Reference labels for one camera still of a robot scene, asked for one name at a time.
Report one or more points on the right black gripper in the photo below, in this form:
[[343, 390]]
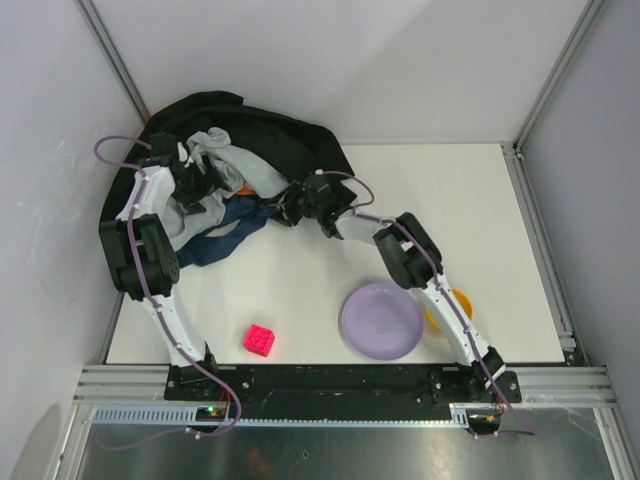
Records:
[[291, 206]]

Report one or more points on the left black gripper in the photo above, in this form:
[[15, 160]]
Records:
[[201, 176]]

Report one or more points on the navy blue cloth garment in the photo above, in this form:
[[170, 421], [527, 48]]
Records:
[[244, 215]]

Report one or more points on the grey cloth garment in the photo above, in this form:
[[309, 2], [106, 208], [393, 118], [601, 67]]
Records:
[[237, 167]]

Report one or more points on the black cloth garment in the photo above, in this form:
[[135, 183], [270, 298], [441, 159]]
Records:
[[295, 149]]

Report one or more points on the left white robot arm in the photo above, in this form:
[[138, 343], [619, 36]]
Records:
[[141, 260]]

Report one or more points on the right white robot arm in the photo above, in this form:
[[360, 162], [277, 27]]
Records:
[[410, 256]]

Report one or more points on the orange cloth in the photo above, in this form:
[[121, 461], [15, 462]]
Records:
[[246, 191]]

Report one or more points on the pink toy cube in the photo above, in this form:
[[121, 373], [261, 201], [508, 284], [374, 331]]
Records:
[[259, 340]]

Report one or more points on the lilac plastic plate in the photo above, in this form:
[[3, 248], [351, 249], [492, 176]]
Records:
[[382, 321]]

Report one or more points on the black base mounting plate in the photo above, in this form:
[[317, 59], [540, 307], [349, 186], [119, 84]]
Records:
[[321, 387]]

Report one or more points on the orange plastic bowl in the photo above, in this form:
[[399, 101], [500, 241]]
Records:
[[464, 302]]

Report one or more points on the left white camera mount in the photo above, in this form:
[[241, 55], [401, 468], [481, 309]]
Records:
[[184, 157]]

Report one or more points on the left aluminium frame post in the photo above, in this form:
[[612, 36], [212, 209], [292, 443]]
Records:
[[106, 44]]

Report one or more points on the grey slotted cable duct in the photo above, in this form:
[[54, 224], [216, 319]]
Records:
[[439, 415]]

